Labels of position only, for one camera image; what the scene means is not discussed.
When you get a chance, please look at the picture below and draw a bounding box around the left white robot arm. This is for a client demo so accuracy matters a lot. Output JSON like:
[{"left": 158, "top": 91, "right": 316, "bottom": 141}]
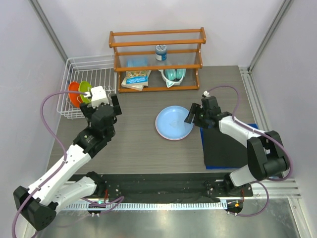
[{"left": 11, "top": 91, "right": 122, "bottom": 236}]

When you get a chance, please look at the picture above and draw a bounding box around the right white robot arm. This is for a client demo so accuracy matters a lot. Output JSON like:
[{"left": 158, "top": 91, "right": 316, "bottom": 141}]
[{"left": 185, "top": 96, "right": 291, "bottom": 196}]

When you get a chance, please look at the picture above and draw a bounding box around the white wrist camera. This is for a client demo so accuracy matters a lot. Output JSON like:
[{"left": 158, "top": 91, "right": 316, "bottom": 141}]
[
  {"left": 84, "top": 86, "right": 109, "bottom": 109},
  {"left": 202, "top": 91, "right": 211, "bottom": 98}
]

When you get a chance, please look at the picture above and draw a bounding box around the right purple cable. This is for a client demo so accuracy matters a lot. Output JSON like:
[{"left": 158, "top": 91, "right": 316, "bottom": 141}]
[{"left": 203, "top": 85, "right": 294, "bottom": 217}]

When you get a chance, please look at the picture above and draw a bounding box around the orange wooden shelf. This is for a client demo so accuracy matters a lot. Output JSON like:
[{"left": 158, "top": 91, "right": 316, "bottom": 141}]
[{"left": 108, "top": 27, "right": 207, "bottom": 93}]

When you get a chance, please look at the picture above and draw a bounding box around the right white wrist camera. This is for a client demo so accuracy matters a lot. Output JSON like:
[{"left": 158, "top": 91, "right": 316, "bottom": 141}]
[{"left": 202, "top": 91, "right": 211, "bottom": 98}]

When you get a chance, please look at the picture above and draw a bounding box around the colourful paperback book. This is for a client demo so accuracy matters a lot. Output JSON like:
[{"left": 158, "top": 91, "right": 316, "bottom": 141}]
[{"left": 124, "top": 70, "right": 152, "bottom": 86}]

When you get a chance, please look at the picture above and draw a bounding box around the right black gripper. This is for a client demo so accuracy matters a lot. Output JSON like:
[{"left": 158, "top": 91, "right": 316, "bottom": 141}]
[{"left": 185, "top": 103, "right": 210, "bottom": 129}]

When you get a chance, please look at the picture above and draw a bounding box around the clear bottle blue cap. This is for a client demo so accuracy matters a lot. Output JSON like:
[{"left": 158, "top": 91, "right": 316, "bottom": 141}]
[{"left": 155, "top": 45, "right": 171, "bottom": 65}]

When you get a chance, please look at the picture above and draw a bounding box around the black cloth mat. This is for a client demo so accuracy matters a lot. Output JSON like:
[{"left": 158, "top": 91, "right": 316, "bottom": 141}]
[{"left": 202, "top": 127, "right": 251, "bottom": 167}]

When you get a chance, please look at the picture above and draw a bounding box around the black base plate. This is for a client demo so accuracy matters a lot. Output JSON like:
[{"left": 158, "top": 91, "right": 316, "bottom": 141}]
[{"left": 71, "top": 173, "right": 253, "bottom": 199}]

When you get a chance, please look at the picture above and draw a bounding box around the orange plate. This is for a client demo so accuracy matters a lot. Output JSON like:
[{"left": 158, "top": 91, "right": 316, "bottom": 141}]
[{"left": 68, "top": 82, "right": 83, "bottom": 108}]

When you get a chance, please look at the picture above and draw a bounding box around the green plate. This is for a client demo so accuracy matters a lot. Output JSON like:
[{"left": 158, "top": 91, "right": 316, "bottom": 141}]
[{"left": 79, "top": 81, "right": 92, "bottom": 104}]

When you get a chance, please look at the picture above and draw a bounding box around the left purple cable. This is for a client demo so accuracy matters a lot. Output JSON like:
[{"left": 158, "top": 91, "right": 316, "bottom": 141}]
[{"left": 11, "top": 90, "right": 125, "bottom": 238}]

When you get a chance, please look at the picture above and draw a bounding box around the purple cable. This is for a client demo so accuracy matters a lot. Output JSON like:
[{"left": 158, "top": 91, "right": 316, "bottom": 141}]
[
  {"left": 203, "top": 85, "right": 294, "bottom": 217},
  {"left": 11, "top": 90, "right": 125, "bottom": 238}
]

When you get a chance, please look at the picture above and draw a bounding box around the white wire dish rack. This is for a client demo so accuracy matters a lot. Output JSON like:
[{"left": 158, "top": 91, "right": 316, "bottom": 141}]
[{"left": 56, "top": 55, "right": 117, "bottom": 119}]

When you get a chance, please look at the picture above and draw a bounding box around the lower paperback book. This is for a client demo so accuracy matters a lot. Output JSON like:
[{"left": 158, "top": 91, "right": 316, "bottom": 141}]
[{"left": 121, "top": 85, "right": 144, "bottom": 91}]

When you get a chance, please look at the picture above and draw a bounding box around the white slotted cable duct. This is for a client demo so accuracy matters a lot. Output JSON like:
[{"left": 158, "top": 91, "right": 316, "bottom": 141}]
[{"left": 63, "top": 200, "right": 227, "bottom": 211}]

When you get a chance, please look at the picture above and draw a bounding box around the light blue plate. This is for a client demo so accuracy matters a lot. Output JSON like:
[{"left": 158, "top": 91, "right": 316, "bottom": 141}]
[{"left": 155, "top": 106, "right": 194, "bottom": 141}]

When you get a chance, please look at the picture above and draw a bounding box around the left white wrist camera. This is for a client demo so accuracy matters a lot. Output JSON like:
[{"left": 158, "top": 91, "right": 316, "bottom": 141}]
[{"left": 84, "top": 86, "right": 109, "bottom": 109}]

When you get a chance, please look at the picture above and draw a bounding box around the pink plate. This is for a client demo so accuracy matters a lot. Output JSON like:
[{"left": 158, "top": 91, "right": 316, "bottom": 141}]
[{"left": 155, "top": 117, "right": 194, "bottom": 141}]

